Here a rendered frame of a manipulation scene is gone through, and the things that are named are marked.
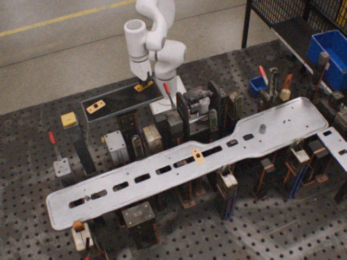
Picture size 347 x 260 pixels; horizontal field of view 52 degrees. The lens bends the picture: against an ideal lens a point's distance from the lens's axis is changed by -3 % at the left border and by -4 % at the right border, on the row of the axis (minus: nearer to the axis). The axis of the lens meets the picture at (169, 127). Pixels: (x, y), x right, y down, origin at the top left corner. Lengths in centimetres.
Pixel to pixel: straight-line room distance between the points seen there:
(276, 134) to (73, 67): 240
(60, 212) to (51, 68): 233
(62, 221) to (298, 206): 116
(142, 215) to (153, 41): 70
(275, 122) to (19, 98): 248
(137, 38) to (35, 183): 107
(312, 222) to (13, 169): 164
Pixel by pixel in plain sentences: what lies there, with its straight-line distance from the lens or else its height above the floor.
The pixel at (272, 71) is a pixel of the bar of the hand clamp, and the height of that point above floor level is 120.
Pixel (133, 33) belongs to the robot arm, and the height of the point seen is 155.
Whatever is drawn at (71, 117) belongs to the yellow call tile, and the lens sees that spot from 173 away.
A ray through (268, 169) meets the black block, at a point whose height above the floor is 99.
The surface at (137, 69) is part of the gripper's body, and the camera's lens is 159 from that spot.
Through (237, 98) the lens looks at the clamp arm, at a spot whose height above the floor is 110.
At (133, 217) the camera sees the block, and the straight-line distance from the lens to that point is 155.
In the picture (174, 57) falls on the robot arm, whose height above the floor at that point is 116.
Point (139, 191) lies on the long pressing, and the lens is 163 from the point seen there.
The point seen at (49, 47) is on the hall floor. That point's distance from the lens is 406.
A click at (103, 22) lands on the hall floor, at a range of 419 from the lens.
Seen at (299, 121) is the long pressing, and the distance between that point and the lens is 190.
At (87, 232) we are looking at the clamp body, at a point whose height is 106.
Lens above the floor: 244
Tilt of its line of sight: 53 degrees down
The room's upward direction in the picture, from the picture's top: 5 degrees counter-clockwise
